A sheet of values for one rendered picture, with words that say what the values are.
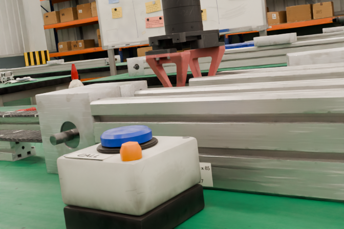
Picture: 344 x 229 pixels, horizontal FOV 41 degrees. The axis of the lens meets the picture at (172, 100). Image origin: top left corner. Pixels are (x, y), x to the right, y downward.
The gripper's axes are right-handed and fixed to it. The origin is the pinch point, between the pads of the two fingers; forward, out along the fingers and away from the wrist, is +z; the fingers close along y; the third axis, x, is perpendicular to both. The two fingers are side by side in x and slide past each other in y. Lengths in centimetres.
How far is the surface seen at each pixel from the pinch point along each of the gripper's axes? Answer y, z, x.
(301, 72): -4.7, -2.6, -19.3
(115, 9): 239, -42, 231
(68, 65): 291, 2, 360
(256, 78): -5.0, -2.2, -13.5
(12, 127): -2.4, 5.2, 43.9
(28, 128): -2.3, 5.3, 38.5
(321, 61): 16.4, -2.1, -14.7
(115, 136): -33.7, -1.5, -15.9
